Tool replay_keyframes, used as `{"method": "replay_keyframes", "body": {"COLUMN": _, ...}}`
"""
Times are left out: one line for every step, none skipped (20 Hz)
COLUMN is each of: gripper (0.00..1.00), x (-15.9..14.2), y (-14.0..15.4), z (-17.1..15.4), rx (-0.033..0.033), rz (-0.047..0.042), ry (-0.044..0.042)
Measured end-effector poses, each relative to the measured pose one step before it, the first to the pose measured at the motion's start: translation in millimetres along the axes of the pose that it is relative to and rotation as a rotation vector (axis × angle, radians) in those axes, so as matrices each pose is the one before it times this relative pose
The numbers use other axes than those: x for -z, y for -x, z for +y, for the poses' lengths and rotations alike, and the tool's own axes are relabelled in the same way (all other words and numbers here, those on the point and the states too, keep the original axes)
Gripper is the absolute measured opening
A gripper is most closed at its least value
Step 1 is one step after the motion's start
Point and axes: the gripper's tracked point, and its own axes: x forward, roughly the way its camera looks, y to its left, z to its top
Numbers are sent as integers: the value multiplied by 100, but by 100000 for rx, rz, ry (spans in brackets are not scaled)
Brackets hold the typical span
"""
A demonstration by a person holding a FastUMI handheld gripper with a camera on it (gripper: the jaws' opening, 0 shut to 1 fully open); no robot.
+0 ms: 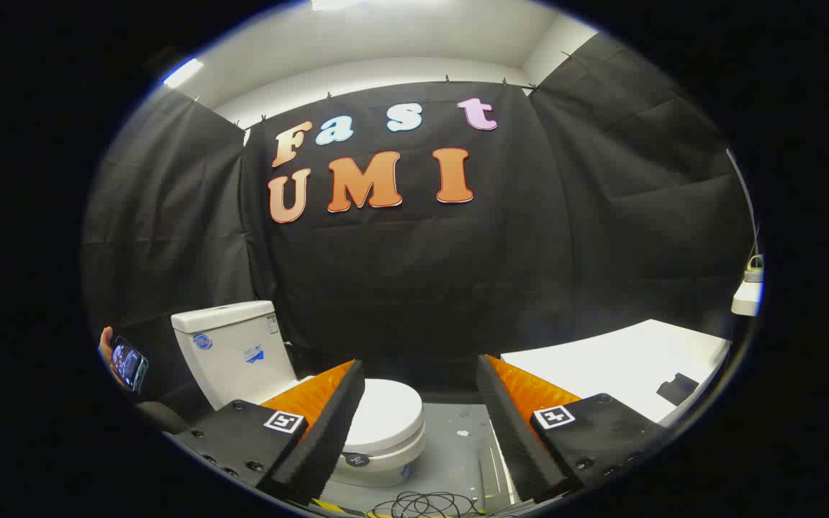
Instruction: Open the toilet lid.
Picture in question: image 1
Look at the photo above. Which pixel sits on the black backdrop cloth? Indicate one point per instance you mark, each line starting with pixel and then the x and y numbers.
pixel 422 273

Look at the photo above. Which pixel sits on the white toilet lid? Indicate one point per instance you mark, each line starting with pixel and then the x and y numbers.
pixel 386 417

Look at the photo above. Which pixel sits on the smartphone with lit screen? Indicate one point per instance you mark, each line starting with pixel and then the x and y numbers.
pixel 129 365

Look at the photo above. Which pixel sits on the yellow black hazard tape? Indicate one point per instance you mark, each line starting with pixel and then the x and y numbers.
pixel 328 506

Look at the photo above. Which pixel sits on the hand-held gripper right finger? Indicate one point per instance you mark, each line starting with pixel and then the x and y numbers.
pixel 512 432

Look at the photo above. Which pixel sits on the ceiling light panel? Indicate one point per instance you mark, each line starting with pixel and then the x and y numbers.
pixel 183 73

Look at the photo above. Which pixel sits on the black round lid tab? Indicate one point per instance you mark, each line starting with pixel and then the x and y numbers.
pixel 357 460

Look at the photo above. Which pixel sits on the white ceramic toilet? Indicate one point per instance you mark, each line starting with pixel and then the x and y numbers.
pixel 231 352

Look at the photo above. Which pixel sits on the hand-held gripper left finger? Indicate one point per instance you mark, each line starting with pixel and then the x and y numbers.
pixel 328 432

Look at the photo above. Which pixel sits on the white panelled cabinet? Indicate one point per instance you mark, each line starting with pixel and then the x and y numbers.
pixel 616 360

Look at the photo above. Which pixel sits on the white plastic device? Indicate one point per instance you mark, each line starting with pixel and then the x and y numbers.
pixel 748 298

